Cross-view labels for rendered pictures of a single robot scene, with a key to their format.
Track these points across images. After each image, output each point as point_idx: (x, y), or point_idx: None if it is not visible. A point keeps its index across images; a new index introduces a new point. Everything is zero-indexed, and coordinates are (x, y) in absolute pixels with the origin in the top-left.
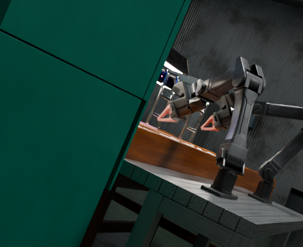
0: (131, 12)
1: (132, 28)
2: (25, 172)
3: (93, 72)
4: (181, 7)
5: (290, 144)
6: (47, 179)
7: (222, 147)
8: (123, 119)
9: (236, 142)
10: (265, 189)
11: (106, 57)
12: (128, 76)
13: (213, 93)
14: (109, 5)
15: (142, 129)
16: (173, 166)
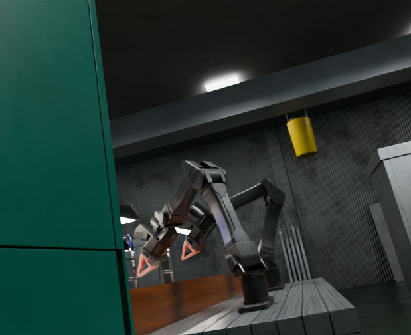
0: (38, 135)
1: (50, 157)
2: None
3: (21, 242)
4: (101, 120)
5: (266, 223)
6: None
7: (228, 254)
8: (105, 290)
9: (238, 240)
10: (273, 276)
11: (31, 211)
12: (82, 226)
13: (178, 215)
14: None
15: (134, 290)
16: (187, 311)
